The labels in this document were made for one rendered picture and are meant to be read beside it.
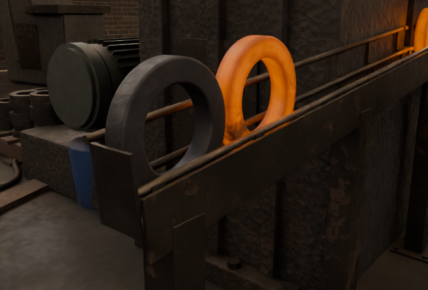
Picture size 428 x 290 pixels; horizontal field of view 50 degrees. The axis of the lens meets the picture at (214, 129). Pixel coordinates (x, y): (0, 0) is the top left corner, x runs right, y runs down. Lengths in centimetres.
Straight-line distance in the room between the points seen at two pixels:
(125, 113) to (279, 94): 33
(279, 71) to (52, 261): 114
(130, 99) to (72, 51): 148
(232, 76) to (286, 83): 15
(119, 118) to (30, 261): 122
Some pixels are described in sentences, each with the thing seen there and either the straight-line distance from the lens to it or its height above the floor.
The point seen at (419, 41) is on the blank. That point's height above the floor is 72.
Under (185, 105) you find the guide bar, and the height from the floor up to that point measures 67.
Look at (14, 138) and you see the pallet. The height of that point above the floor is 14.
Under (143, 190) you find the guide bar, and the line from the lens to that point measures 53.
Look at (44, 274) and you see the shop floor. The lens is 162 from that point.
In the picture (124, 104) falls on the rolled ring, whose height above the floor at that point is 70.
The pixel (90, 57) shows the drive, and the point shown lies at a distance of 195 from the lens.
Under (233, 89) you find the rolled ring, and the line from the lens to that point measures 65.
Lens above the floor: 80
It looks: 14 degrees down
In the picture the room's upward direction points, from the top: straight up
